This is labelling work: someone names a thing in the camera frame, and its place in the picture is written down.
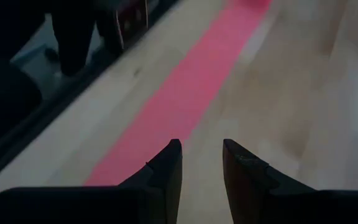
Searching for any person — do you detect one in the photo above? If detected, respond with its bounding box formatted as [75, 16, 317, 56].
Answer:
[50, 0, 126, 77]

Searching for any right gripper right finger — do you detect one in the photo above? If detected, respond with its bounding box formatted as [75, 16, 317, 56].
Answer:
[223, 138, 358, 224]

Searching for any pink elastic bandage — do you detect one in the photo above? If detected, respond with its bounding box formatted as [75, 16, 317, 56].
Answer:
[84, 0, 273, 187]

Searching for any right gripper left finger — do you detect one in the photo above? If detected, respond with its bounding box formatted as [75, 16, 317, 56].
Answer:
[0, 139, 183, 224]

